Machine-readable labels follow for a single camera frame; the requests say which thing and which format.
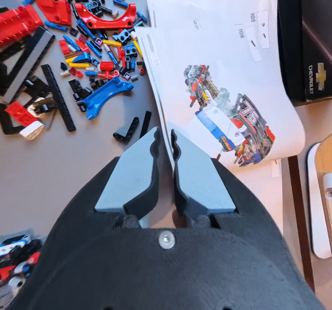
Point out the car drawing instruction booklet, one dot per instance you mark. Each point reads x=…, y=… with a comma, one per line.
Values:
x=176, y=81

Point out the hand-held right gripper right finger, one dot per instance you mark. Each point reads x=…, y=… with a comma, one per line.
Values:
x=199, y=183

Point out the toy brick car model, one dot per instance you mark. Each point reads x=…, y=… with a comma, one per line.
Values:
x=15, y=258

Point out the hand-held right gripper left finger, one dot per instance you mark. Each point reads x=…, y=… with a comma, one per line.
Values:
x=127, y=183

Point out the dark toy set box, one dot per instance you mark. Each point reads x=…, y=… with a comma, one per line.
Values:
x=311, y=42

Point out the pile of toy bricks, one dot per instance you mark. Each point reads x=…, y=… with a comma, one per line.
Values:
x=64, y=42

